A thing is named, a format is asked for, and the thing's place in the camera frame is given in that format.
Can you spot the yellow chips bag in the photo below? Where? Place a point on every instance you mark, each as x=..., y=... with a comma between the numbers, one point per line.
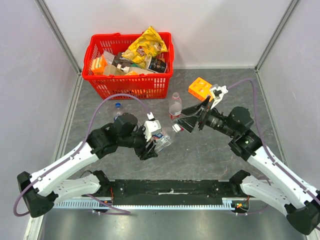
x=148, y=45

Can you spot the white slotted cable duct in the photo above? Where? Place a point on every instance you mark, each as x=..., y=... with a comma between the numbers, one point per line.
x=86, y=203

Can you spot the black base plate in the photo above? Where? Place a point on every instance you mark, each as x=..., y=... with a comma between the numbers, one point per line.
x=136, y=191

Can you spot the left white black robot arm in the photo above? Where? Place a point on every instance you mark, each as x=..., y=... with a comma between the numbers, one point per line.
x=44, y=188

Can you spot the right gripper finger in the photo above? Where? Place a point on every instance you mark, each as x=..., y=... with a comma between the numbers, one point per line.
x=187, y=123
x=193, y=110

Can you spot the brown snack packet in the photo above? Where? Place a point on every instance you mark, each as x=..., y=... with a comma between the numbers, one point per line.
x=122, y=61

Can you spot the beige pump bottle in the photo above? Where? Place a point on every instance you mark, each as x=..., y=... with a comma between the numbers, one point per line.
x=125, y=71

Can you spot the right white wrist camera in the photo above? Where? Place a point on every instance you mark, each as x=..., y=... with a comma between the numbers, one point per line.
x=217, y=93

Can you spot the orange cardboard box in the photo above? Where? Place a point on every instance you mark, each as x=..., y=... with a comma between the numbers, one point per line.
x=200, y=89

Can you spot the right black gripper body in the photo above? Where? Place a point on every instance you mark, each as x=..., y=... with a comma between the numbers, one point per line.
x=202, y=117

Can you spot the clear bottle blue label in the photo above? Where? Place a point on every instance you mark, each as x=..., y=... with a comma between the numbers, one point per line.
x=118, y=111

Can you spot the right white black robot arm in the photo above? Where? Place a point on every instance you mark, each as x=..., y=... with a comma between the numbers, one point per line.
x=296, y=199

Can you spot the clear plastic packet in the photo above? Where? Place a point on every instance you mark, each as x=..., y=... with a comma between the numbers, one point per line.
x=109, y=57

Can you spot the small bottle white cap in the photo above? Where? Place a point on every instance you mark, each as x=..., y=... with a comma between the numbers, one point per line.
x=164, y=139

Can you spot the red plastic shopping basket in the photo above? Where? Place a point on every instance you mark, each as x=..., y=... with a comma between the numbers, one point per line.
x=150, y=86

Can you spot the orange yellow sponge pack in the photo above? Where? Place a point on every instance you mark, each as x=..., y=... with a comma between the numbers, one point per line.
x=98, y=65

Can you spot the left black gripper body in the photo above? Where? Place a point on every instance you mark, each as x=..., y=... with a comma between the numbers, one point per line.
x=141, y=150

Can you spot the clear bottle red label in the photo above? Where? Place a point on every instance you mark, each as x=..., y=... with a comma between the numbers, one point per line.
x=175, y=106

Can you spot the black instant noodle cup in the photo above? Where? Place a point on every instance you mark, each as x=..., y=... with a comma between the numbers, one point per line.
x=156, y=65

